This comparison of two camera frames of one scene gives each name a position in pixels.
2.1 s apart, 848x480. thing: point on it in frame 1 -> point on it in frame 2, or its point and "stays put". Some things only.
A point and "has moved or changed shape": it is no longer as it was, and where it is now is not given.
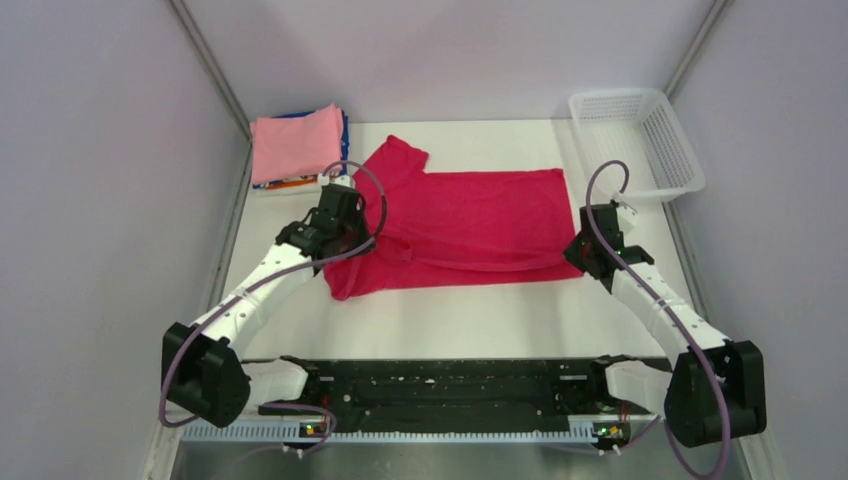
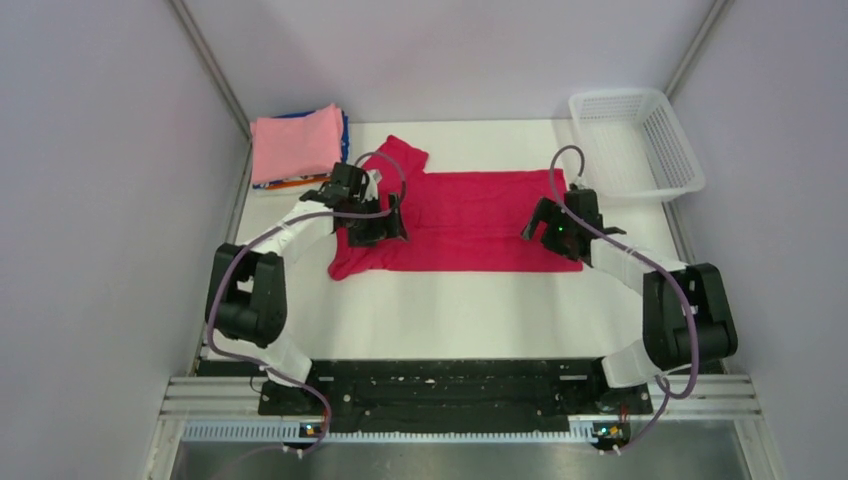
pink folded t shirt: (284, 148) stays put
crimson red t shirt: (445, 226) has moved or changed shape
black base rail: (527, 394) stays put
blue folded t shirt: (345, 147) stays put
